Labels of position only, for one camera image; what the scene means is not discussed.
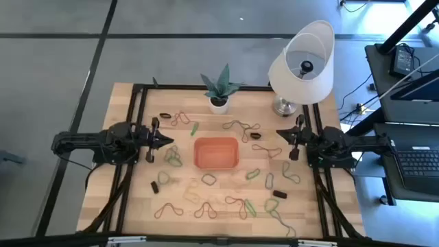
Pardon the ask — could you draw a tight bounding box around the white cord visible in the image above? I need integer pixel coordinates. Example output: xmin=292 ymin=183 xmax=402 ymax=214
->
xmin=378 ymin=62 xmax=439 ymax=100

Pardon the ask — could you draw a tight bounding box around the grey chair leg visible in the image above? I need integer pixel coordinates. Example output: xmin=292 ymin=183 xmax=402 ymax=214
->
xmin=0 ymin=150 xmax=27 ymax=165

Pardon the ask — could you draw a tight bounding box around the black power adapter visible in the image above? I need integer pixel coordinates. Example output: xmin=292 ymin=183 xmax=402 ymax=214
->
xmin=390 ymin=45 xmax=414 ymax=78

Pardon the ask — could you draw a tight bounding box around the black metal post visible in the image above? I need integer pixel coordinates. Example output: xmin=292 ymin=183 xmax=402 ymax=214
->
xmin=344 ymin=108 xmax=387 ymax=137
xmin=377 ymin=0 xmax=439 ymax=55

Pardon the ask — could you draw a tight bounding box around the black floor cable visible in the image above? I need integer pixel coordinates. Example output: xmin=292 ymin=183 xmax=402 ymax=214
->
xmin=337 ymin=73 xmax=374 ymax=111
xmin=340 ymin=0 xmax=372 ymax=14

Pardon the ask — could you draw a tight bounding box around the white shade silver table lamp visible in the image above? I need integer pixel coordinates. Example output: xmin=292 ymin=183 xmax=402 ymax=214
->
xmin=268 ymin=19 xmax=335 ymax=117

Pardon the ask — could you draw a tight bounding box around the black keyboard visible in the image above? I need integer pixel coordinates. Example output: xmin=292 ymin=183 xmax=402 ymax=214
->
xmin=394 ymin=147 xmax=439 ymax=180

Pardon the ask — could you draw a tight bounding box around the blue thin rubber band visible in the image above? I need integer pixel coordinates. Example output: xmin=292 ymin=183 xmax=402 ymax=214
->
xmin=222 ymin=119 xmax=252 ymax=131
xmin=270 ymin=208 xmax=298 ymax=239

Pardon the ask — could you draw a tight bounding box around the green plant in white pot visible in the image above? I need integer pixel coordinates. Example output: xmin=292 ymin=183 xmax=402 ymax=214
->
xmin=200 ymin=63 xmax=245 ymax=115

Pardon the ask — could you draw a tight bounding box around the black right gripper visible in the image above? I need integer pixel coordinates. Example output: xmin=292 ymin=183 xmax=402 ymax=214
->
xmin=276 ymin=114 xmax=316 ymax=161

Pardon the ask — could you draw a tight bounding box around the black desk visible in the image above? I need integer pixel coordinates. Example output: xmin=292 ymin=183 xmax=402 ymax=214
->
xmin=364 ymin=43 xmax=439 ymax=203

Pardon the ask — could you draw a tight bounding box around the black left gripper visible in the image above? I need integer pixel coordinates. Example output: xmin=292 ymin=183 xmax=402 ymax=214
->
xmin=136 ymin=117 xmax=174 ymax=163

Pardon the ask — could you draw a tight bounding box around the orange plastic bin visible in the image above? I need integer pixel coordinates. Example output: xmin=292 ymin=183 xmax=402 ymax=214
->
xmin=193 ymin=137 xmax=240 ymax=171

